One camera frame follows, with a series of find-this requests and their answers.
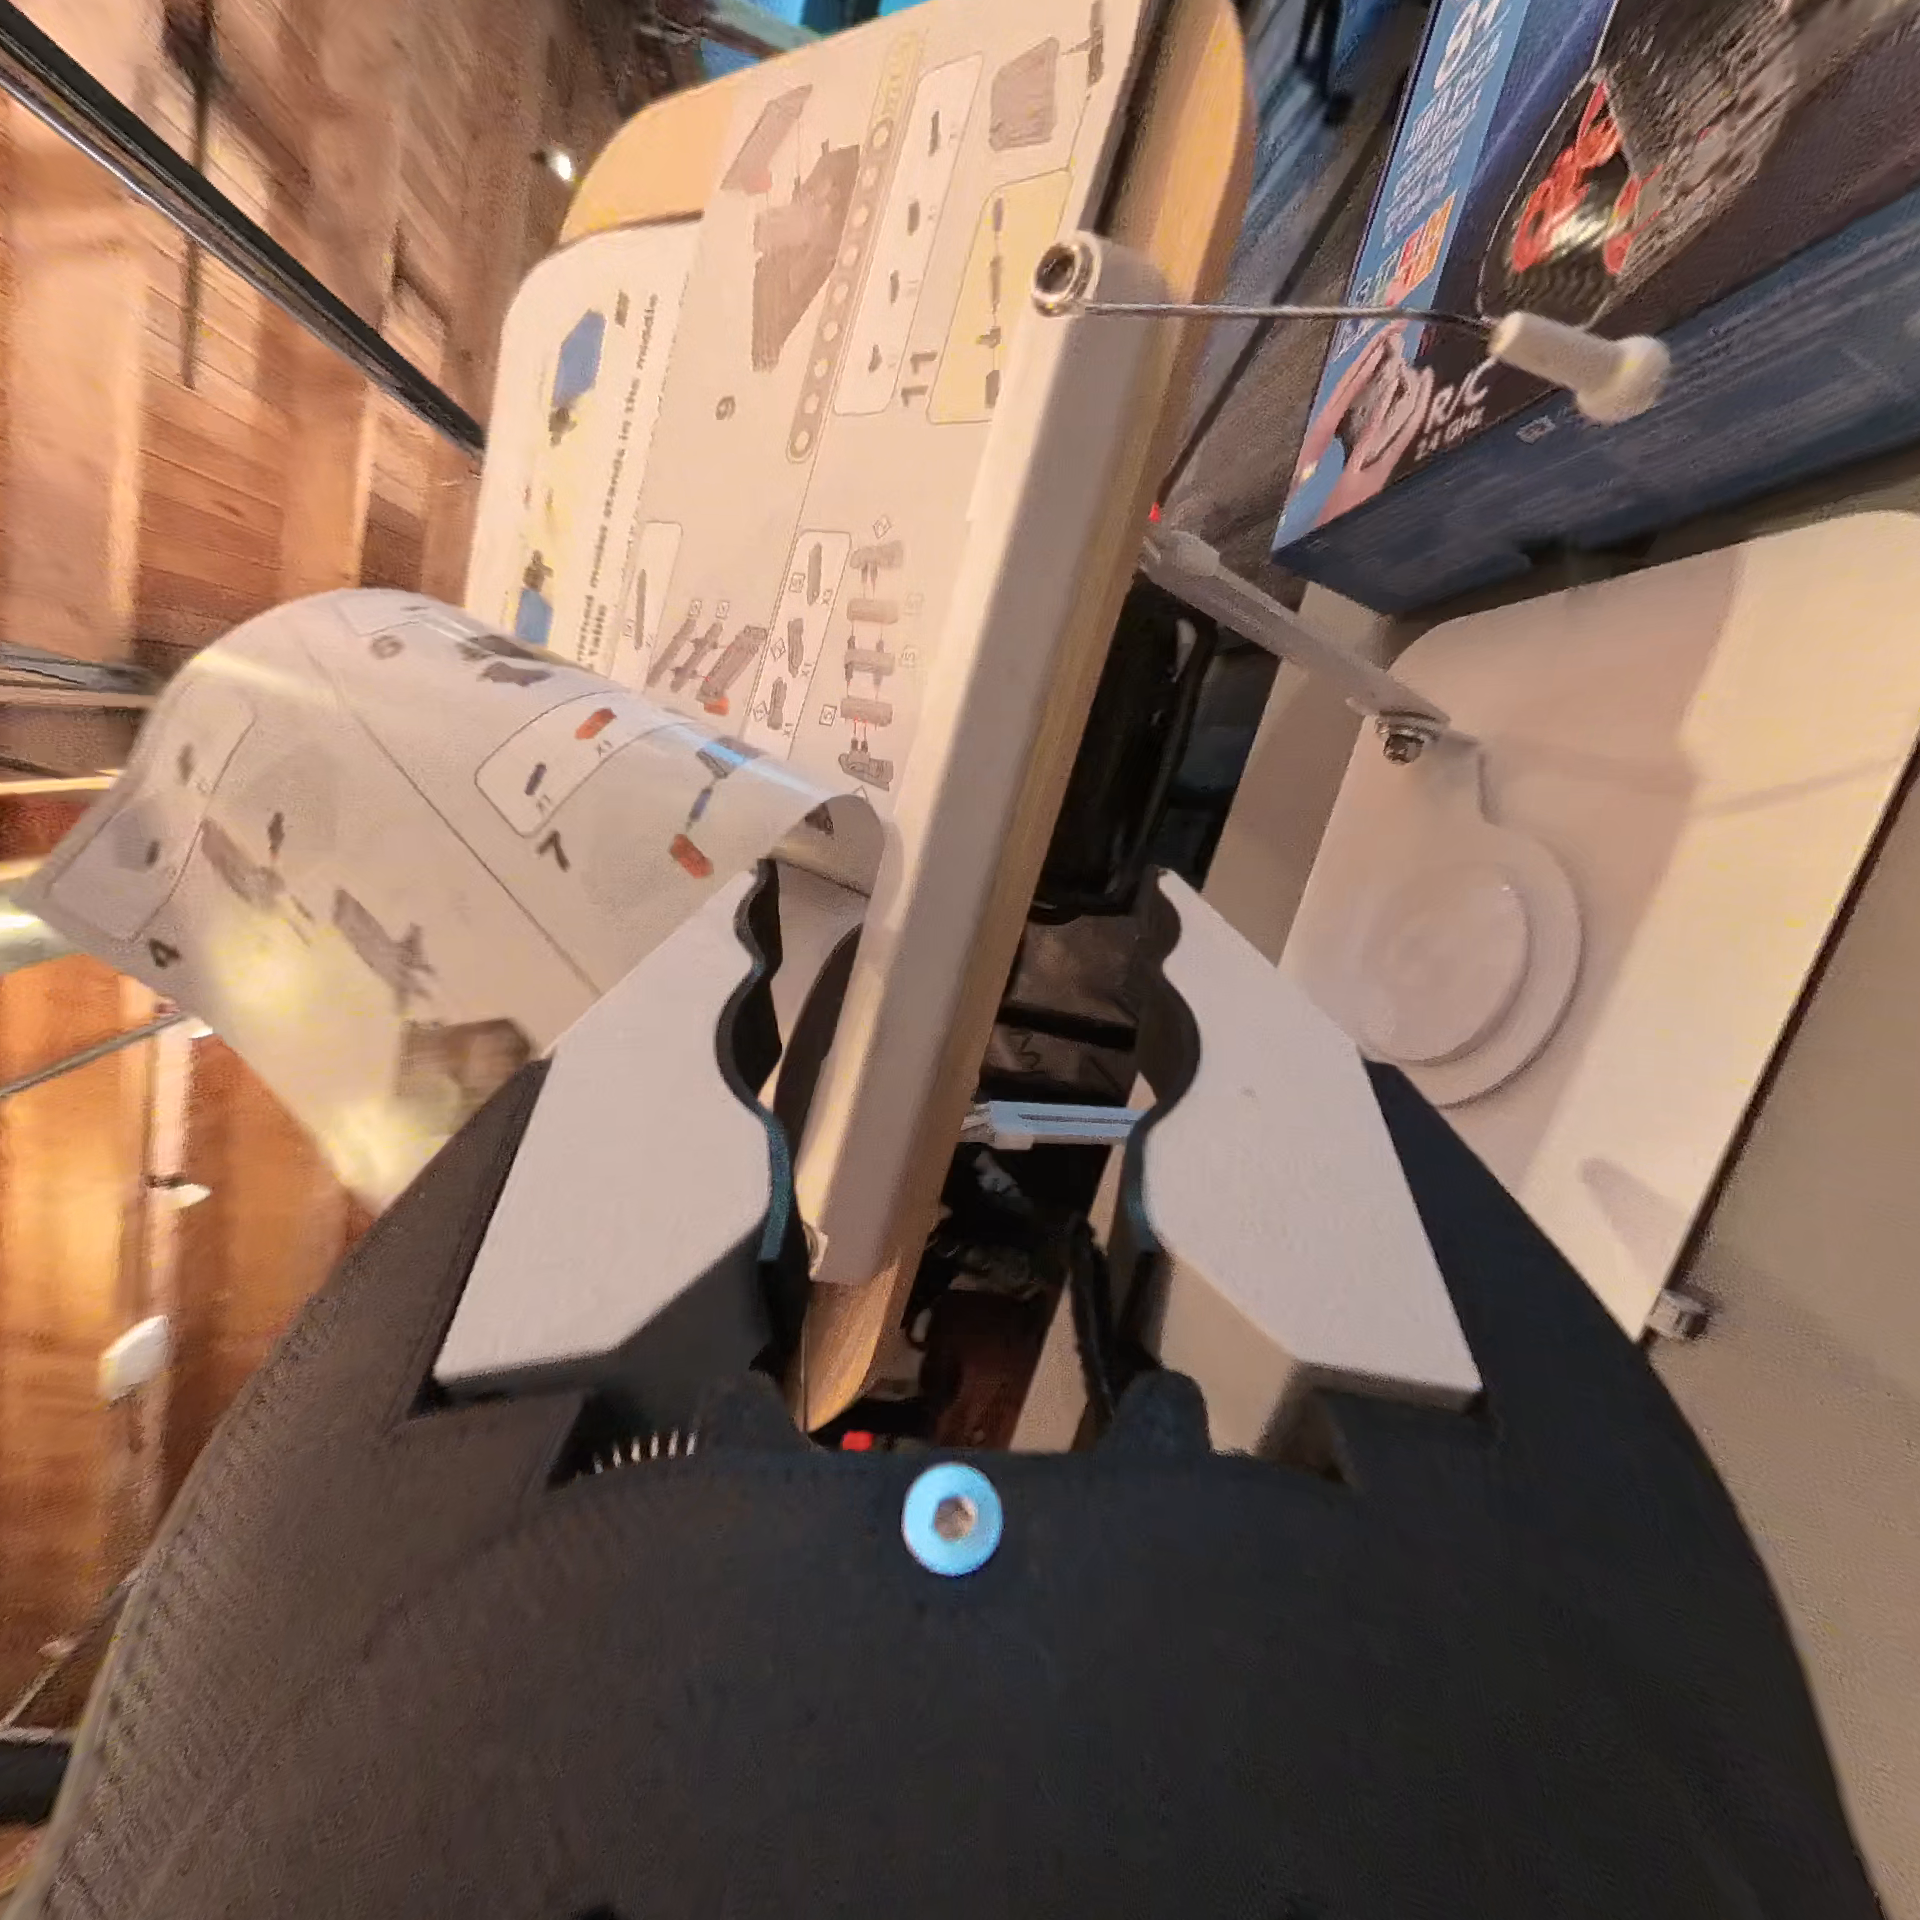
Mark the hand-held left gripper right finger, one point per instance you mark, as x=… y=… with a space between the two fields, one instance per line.
x=1290 y=1200

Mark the blue robot kit box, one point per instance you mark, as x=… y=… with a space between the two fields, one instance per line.
x=1723 y=434

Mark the metal stand bracket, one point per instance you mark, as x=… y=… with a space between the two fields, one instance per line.
x=1276 y=615

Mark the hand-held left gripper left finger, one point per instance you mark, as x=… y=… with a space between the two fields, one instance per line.
x=630 y=1185

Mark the white stand base with arms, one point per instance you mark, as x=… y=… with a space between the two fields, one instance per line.
x=961 y=975

